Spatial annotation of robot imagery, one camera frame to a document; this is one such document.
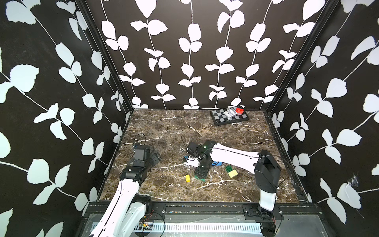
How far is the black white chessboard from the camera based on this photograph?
3.71 ft

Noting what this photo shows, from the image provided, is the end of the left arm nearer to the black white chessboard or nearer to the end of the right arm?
the end of the right arm

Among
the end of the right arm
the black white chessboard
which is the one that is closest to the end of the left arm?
the end of the right arm
